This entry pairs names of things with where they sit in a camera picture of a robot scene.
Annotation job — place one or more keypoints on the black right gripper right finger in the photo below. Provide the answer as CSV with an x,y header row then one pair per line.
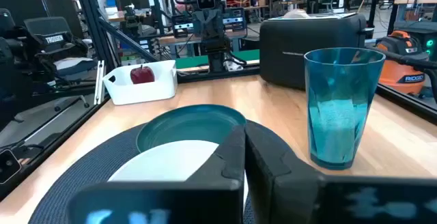
x,y
307,200

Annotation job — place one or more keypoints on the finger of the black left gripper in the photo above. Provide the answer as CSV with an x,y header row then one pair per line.
x,y
208,45
222,45

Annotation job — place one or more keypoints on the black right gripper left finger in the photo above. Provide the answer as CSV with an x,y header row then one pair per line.
x,y
205,196

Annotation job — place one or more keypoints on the white bowl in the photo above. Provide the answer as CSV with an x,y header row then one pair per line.
x,y
164,162

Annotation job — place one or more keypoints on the red apple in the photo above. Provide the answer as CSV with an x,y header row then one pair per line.
x,y
142,74

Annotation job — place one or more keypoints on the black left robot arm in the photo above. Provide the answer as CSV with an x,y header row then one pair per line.
x,y
217,61

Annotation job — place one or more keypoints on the idle black robot arm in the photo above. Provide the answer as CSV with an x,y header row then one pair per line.
x,y
48,29

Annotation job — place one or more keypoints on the green mat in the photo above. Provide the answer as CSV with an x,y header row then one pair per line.
x,y
191,61

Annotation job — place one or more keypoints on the white power strip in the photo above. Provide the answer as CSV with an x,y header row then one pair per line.
x,y
233,67

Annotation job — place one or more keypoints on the wooden workbench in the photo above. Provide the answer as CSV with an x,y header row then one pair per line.
x,y
177,39

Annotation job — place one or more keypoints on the black toaster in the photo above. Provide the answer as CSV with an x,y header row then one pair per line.
x,y
283,46

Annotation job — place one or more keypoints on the teal plate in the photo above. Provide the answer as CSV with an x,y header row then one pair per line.
x,y
184,125

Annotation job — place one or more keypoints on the white plastic bin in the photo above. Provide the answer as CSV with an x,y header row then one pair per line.
x,y
143,92

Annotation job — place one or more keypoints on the blue translucent plastic tumbler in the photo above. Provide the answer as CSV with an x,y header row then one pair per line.
x,y
341,114

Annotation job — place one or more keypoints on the dark round placemat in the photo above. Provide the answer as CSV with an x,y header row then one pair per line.
x,y
85,169

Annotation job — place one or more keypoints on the orange shop vacuum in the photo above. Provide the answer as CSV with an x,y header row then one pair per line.
x,y
399,72

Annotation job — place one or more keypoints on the computer case with green lights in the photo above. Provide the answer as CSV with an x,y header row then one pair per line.
x,y
428,43

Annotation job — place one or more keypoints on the white aluminium bracket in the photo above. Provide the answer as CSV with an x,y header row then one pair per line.
x,y
99,80

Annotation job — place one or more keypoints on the black table-level camera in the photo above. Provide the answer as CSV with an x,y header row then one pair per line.
x,y
8,166

